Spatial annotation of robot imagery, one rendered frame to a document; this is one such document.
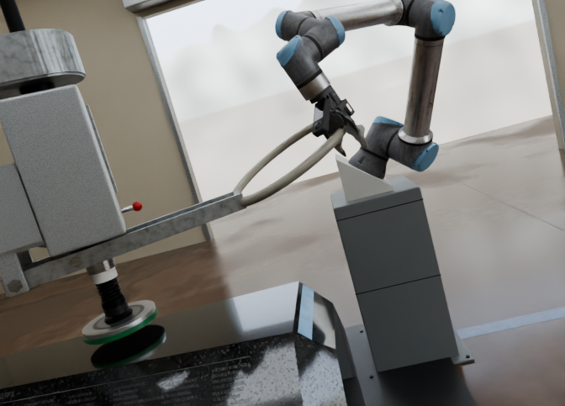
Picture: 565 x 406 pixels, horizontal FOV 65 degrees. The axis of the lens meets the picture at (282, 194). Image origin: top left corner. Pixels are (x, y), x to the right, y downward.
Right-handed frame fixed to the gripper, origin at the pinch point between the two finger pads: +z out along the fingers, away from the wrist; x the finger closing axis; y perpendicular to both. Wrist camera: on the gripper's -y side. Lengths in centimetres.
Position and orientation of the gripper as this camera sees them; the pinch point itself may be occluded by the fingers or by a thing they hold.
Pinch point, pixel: (353, 150)
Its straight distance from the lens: 138.1
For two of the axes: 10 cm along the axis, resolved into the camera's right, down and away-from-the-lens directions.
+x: -6.7, 2.8, 6.9
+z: 5.9, 7.7, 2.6
